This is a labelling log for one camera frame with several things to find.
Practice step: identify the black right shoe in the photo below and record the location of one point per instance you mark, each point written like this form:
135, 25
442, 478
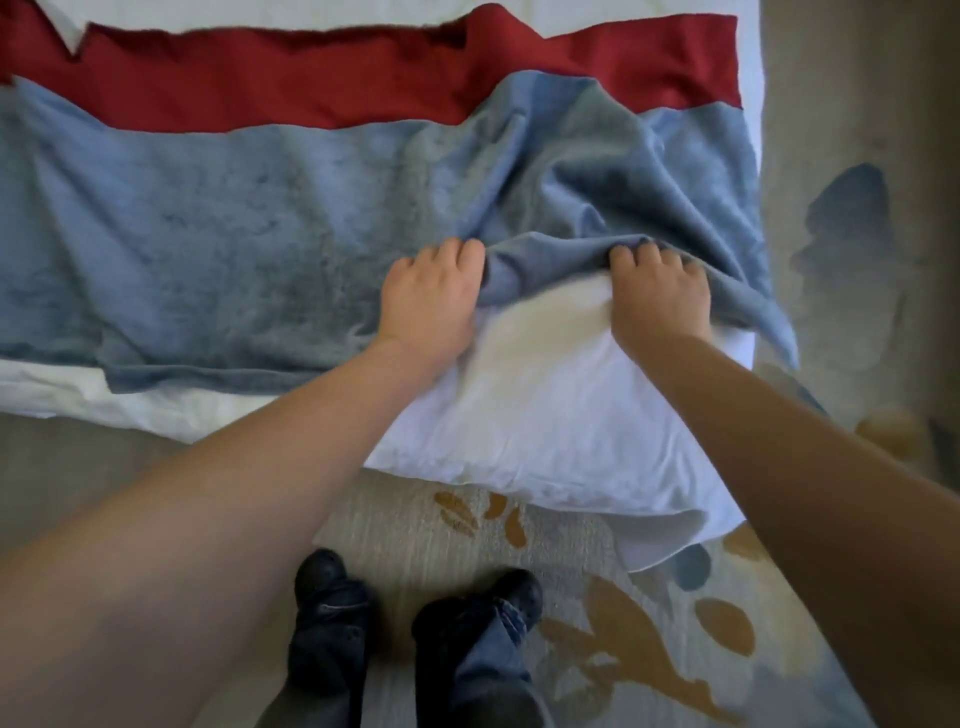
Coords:
521, 596

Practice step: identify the white bed sheet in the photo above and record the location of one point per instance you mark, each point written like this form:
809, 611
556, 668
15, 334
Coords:
555, 405

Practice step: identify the person's right fingers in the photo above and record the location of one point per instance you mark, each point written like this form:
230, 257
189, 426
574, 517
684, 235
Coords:
654, 259

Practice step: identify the blue terry towel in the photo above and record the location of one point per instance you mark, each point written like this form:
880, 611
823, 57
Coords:
247, 247

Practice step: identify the red cloth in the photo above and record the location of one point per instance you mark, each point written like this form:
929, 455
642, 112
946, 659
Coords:
315, 82

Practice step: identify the black shoe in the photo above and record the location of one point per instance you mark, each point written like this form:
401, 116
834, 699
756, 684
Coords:
521, 596
322, 577

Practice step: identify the person's left hand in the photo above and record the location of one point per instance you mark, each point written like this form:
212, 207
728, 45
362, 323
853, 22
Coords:
429, 311

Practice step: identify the person's right forearm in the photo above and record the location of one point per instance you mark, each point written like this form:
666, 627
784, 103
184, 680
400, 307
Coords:
817, 495

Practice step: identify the person's left forearm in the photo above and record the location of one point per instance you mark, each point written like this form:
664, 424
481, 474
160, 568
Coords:
225, 510

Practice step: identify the person's left fingers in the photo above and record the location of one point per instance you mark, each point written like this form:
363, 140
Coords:
439, 257

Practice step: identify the person's right hand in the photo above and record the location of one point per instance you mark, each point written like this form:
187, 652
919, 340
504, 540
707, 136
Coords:
660, 307

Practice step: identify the black left shoe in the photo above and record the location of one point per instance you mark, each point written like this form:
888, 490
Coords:
322, 577

